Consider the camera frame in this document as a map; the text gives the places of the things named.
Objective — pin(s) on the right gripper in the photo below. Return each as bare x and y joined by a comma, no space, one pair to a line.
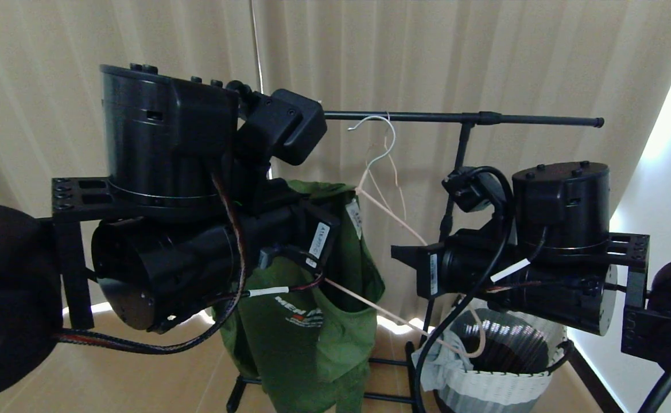
565,304

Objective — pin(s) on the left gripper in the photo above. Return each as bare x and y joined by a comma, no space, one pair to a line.
163,275

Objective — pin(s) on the pale grey shorts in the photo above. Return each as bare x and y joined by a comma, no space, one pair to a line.
441,361

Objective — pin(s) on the green shirt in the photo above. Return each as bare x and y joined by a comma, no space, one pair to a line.
312,355

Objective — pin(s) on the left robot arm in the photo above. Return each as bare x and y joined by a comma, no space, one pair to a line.
163,143

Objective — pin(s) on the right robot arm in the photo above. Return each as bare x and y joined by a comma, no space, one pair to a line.
565,206

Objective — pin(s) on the black clothes rack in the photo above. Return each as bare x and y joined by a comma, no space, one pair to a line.
484,119

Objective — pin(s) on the white laundry basket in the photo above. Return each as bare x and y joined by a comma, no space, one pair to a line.
496,390

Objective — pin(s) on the beige curtain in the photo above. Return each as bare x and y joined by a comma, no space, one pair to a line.
484,57

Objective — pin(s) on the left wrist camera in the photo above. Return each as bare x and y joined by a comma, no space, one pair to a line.
283,123

